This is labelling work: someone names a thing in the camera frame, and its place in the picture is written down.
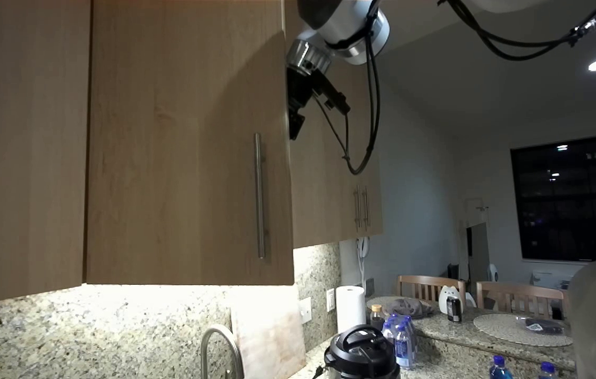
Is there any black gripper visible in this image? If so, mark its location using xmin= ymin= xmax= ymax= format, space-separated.
xmin=286 ymin=66 xmax=351 ymax=138

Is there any steel cupboard door handle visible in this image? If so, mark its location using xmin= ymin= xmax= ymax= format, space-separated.
xmin=254 ymin=134 xmax=265 ymax=258

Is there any wooden cupboard door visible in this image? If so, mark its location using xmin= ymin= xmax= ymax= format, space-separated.
xmin=85 ymin=0 xmax=296 ymax=287

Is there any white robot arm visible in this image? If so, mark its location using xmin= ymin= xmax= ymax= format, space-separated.
xmin=288 ymin=0 xmax=596 ymax=133

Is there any right neighbour cupboard door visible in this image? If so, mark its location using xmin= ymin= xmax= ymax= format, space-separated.
xmin=0 ymin=0 xmax=91 ymax=299

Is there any white paper towel roll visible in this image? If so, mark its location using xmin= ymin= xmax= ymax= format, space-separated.
xmin=338 ymin=287 xmax=366 ymax=332

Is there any wooden chair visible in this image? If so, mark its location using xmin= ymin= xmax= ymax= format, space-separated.
xmin=477 ymin=282 xmax=566 ymax=319
xmin=398 ymin=274 xmax=465 ymax=303

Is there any wooden cutting board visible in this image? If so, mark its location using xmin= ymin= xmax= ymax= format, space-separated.
xmin=232 ymin=287 xmax=305 ymax=379

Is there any blue water bottle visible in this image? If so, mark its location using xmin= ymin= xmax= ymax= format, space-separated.
xmin=382 ymin=311 xmax=415 ymax=369

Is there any steel kitchen faucet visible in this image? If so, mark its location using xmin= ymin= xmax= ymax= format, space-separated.
xmin=199 ymin=325 xmax=245 ymax=379

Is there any black pressure cooker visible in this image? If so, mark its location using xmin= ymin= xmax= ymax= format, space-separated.
xmin=314 ymin=325 xmax=400 ymax=379

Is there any dark window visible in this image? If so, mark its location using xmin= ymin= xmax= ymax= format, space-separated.
xmin=511 ymin=137 xmax=596 ymax=262

